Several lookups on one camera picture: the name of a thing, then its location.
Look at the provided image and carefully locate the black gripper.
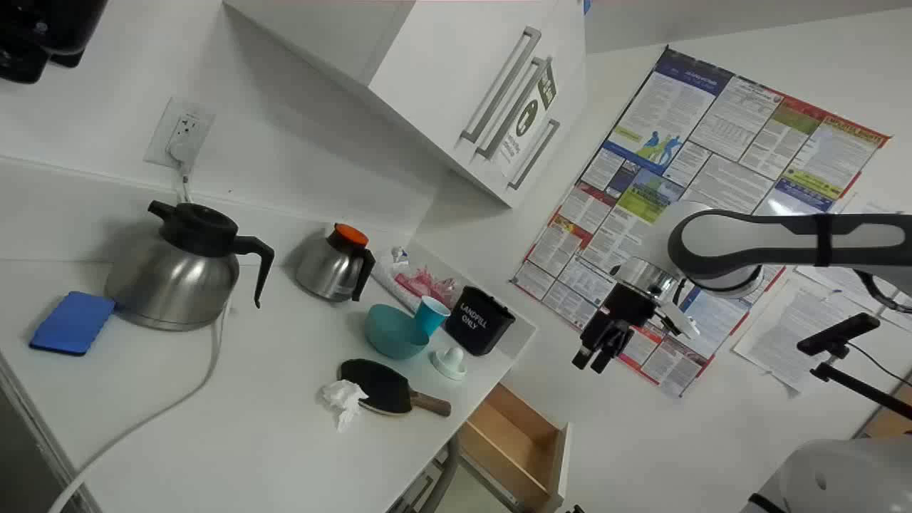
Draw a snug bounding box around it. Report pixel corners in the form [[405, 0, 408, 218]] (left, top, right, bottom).
[[570, 283, 662, 376]]

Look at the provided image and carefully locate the white paper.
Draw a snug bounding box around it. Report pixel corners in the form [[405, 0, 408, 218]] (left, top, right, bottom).
[[317, 376, 370, 433]]

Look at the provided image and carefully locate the open wooden drawer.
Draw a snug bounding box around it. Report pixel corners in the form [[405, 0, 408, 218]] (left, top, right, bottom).
[[454, 383, 572, 513]]

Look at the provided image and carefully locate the black landfill bin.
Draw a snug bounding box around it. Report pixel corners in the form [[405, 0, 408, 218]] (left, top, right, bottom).
[[442, 285, 518, 360]]

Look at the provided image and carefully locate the white round lid with knob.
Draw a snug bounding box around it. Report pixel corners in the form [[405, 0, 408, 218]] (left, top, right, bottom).
[[425, 340, 469, 383]]

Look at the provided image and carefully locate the teal plastic cup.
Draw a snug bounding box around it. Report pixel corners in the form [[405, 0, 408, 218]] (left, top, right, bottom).
[[412, 293, 454, 342]]

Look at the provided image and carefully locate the pink patterned packet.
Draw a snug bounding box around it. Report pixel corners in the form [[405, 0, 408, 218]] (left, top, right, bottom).
[[387, 249, 462, 307]]

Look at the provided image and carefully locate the teal bowl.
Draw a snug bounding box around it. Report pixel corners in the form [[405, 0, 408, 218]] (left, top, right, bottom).
[[361, 302, 434, 362]]

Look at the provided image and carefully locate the black table tennis paddle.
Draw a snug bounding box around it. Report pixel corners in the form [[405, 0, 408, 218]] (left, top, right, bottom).
[[337, 356, 455, 420]]

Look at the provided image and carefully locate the stay safe sign sheet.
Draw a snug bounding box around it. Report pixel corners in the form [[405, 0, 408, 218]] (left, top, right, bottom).
[[494, 61, 562, 179]]

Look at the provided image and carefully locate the small steel carafe orange lid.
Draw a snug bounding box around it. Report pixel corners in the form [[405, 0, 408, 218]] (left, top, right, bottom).
[[284, 221, 378, 306]]

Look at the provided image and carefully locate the blue sponge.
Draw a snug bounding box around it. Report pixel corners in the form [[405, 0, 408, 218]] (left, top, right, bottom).
[[25, 288, 119, 360]]

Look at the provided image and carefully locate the black coffee machine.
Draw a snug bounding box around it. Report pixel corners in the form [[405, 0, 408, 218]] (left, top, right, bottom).
[[0, 0, 112, 87]]

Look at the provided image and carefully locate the white printed wall sheet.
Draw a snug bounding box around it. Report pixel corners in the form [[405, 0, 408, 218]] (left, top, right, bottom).
[[730, 268, 912, 396]]

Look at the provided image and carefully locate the silver cabinet handle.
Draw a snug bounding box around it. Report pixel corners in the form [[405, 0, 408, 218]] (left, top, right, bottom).
[[459, 27, 543, 149], [506, 118, 565, 191], [476, 54, 552, 164]]

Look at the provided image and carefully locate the black bar camera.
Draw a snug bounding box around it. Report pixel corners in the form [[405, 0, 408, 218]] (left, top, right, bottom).
[[796, 312, 884, 360]]

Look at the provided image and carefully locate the large colourful wall poster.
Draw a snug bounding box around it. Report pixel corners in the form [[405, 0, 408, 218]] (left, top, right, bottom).
[[506, 42, 893, 403]]

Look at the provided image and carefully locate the black camera stand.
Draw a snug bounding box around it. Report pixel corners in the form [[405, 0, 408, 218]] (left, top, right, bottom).
[[810, 354, 912, 421]]

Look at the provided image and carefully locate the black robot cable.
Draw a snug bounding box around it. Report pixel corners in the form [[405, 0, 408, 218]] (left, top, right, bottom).
[[853, 268, 912, 317]]

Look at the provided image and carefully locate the white wall cabinet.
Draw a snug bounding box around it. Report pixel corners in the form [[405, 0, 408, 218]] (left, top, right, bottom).
[[223, 0, 589, 211]]

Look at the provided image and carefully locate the white power cable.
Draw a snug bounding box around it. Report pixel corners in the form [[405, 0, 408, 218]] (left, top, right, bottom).
[[45, 139, 231, 513]]

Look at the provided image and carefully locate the white wall outlet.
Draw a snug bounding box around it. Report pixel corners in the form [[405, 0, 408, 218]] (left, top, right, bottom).
[[143, 97, 217, 179]]

